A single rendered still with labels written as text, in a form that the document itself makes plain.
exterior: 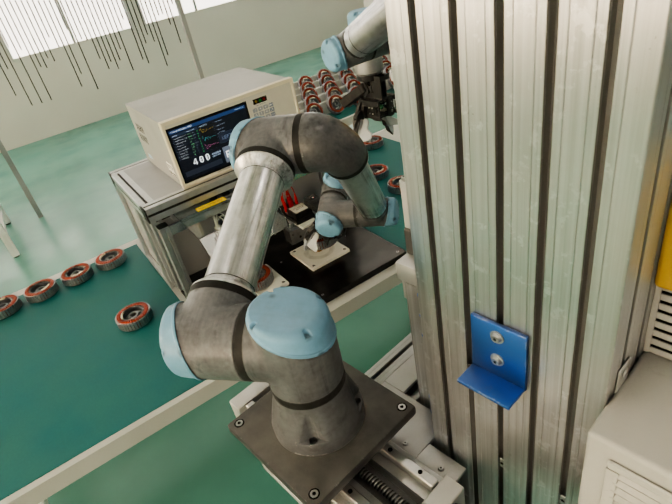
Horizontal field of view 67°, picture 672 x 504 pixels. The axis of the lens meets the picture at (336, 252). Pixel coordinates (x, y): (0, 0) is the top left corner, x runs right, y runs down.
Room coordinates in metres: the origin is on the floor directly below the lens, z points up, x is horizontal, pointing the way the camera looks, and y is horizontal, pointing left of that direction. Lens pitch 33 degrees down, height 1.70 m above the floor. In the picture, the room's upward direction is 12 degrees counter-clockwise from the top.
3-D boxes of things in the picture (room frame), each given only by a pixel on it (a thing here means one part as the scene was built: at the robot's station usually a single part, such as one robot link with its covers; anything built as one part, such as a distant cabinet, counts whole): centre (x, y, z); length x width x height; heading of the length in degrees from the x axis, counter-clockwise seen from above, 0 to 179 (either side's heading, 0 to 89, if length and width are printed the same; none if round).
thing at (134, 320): (1.33, 0.67, 0.77); 0.11 x 0.11 x 0.04
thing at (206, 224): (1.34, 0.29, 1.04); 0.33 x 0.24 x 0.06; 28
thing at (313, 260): (1.46, 0.06, 0.78); 0.15 x 0.15 x 0.01; 28
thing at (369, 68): (1.36, -0.19, 1.37); 0.08 x 0.08 x 0.05
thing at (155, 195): (1.69, 0.31, 1.09); 0.68 x 0.44 x 0.05; 118
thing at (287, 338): (0.56, 0.09, 1.20); 0.13 x 0.12 x 0.14; 71
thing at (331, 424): (0.56, 0.08, 1.09); 0.15 x 0.15 x 0.10
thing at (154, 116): (1.70, 0.30, 1.22); 0.44 x 0.39 x 0.20; 118
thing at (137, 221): (1.60, 0.64, 0.91); 0.28 x 0.03 x 0.32; 28
